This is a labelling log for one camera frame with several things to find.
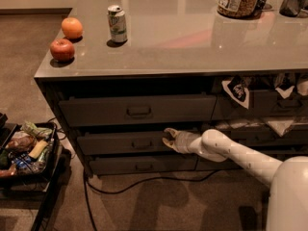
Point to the grey bottom left drawer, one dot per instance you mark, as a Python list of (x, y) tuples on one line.
[(143, 164)]

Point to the dark glass container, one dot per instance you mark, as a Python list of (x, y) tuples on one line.
[(292, 8)]

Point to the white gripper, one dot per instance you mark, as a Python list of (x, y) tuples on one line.
[(183, 141)]

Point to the green white soda can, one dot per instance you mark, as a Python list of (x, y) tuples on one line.
[(117, 23)]

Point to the black white snack bag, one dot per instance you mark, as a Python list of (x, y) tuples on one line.
[(237, 90)]

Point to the grey cabinet with countertop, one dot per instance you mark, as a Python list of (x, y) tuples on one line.
[(173, 47)]

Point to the grey middle left drawer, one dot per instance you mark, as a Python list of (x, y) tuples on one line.
[(123, 143)]

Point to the red apple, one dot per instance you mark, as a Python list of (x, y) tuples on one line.
[(62, 50)]

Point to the grey bottom right drawer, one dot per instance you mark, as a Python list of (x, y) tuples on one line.
[(282, 155)]

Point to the orange fruit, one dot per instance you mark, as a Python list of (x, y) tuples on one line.
[(72, 28)]

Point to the black tray of snacks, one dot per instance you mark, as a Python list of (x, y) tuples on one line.
[(27, 151)]

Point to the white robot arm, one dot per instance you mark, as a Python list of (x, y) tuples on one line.
[(287, 180)]

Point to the grey top right drawer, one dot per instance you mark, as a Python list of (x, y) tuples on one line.
[(261, 103)]

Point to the grey top left drawer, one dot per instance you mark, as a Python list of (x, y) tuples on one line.
[(79, 112)]

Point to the white paper in drawer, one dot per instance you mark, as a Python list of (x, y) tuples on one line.
[(281, 125)]

